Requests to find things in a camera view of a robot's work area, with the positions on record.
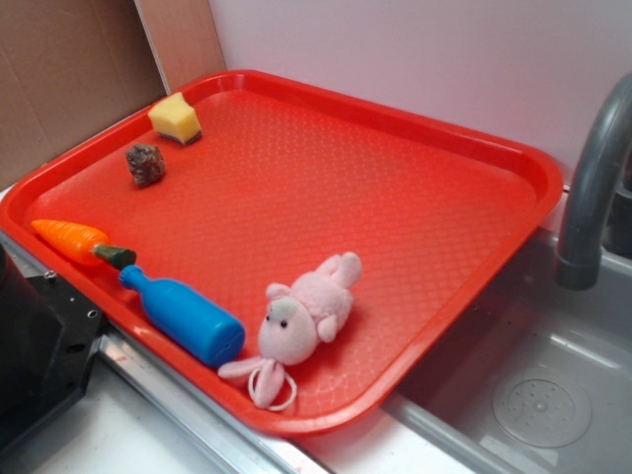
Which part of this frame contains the brown grey rock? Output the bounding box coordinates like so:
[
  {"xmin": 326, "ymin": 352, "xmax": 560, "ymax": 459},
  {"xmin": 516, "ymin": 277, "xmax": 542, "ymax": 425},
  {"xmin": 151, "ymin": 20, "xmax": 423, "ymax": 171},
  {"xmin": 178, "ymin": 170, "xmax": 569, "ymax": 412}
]
[{"xmin": 124, "ymin": 143, "xmax": 166, "ymax": 188}]

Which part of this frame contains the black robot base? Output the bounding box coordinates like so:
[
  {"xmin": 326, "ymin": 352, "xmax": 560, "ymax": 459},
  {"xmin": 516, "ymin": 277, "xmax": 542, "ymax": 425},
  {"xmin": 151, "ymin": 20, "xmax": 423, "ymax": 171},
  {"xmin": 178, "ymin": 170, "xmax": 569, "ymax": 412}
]
[{"xmin": 1, "ymin": 249, "xmax": 105, "ymax": 456}]

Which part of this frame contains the pink plush bunny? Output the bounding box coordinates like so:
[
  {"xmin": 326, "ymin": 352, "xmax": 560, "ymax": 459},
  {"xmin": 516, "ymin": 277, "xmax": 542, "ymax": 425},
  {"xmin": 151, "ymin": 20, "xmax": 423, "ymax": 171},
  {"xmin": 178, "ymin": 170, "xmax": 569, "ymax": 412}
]
[{"xmin": 218, "ymin": 252, "xmax": 362, "ymax": 412}]

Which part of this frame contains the blue toy bottle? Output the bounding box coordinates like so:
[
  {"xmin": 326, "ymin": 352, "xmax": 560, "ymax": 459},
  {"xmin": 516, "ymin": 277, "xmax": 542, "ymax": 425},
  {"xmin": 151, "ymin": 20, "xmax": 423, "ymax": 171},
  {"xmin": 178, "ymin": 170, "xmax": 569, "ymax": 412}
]
[{"xmin": 119, "ymin": 265, "xmax": 246, "ymax": 368}]

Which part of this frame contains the yellow sponge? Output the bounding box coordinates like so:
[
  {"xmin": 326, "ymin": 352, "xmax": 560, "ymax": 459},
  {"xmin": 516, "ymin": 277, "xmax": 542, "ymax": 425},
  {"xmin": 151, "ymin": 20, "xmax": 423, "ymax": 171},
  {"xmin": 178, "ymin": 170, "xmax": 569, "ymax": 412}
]
[{"xmin": 147, "ymin": 92, "xmax": 202, "ymax": 145}]

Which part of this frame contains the orange toy carrot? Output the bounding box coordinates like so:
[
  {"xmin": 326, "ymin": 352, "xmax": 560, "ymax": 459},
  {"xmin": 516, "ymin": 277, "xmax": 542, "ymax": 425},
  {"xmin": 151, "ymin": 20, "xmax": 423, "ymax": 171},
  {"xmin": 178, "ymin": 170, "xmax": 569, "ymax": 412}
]
[{"xmin": 31, "ymin": 219, "xmax": 137, "ymax": 270}]

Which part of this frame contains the grey sink basin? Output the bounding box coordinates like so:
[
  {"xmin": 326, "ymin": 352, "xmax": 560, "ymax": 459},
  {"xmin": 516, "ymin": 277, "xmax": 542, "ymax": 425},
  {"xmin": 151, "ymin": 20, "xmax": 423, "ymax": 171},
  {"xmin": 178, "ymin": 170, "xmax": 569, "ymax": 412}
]
[{"xmin": 384, "ymin": 231, "xmax": 631, "ymax": 473}]

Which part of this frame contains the grey faucet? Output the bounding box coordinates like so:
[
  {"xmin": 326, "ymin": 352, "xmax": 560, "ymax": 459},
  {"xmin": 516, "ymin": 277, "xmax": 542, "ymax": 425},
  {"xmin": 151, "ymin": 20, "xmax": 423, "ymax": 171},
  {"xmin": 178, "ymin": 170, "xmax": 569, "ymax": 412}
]
[{"xmin": 554, "ymin": 74, "xmax": 631, "ymax": 290}]

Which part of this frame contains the brown cardboard panel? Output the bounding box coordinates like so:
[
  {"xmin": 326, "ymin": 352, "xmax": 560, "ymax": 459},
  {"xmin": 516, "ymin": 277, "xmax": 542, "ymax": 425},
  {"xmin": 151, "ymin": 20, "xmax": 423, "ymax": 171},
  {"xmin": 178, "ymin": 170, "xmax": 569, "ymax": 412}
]
[{"xmin": 1, "ymin": 1, "xmax": 225, "ymax": 188}]

